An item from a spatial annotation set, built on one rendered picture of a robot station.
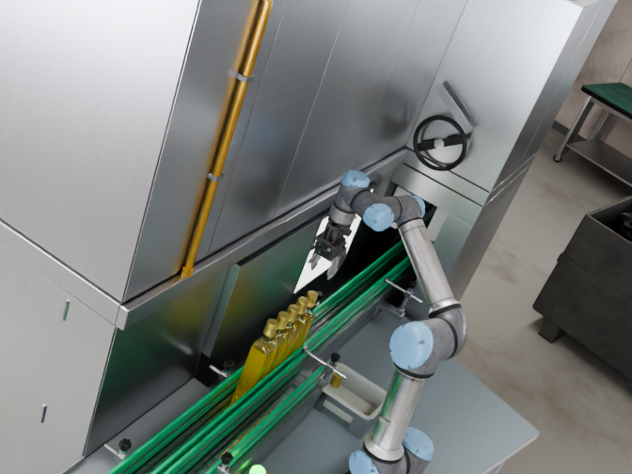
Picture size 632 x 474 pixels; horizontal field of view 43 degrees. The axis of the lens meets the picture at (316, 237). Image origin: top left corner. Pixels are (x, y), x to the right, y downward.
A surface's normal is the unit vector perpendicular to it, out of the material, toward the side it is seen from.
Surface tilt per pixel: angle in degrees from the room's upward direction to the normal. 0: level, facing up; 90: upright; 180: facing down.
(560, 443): 0
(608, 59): 90
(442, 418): 0
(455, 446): 0
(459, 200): 90
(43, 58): 90
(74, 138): 90
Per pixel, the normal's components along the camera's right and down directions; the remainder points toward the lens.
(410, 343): -0.73, -0.04
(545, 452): 0.32, -0.81
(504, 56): -0.48, 0.31
